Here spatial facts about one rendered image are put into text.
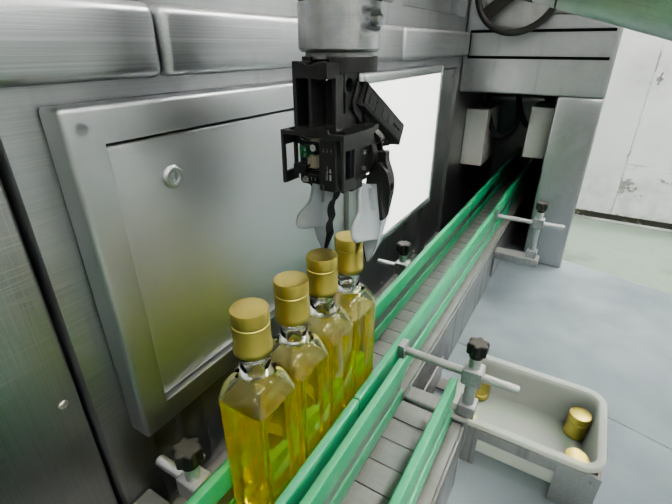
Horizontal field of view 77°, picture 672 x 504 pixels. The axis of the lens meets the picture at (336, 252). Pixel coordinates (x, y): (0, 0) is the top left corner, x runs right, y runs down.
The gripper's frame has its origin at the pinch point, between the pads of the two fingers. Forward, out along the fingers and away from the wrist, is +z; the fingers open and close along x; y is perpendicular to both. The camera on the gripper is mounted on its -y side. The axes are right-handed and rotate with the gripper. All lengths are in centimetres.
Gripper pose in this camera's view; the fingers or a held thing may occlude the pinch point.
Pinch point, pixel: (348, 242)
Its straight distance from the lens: 49.6
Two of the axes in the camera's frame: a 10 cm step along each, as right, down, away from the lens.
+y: -5.3, 3.7, -7.6
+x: 8.5, 2.3, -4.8
